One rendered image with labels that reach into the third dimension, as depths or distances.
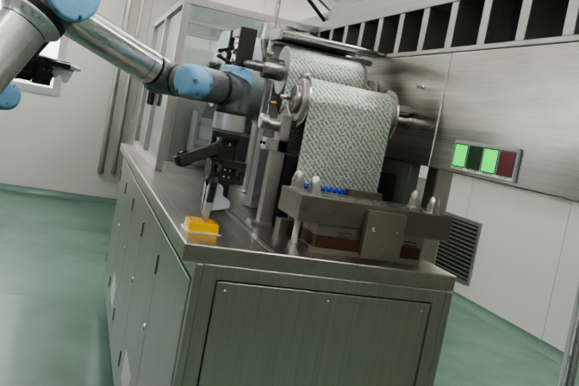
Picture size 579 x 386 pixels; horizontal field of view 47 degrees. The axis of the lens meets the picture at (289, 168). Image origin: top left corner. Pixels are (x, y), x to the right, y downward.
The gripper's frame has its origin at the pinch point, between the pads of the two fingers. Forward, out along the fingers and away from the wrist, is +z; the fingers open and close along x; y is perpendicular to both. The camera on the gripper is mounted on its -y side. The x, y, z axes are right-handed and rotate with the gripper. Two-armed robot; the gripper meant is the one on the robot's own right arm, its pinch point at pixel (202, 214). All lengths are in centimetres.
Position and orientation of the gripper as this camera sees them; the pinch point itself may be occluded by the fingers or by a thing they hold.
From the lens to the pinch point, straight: 156.6
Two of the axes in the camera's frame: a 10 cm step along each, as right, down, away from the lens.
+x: -2.9, -1.2, 9.5
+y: 9.4, 1.6, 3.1
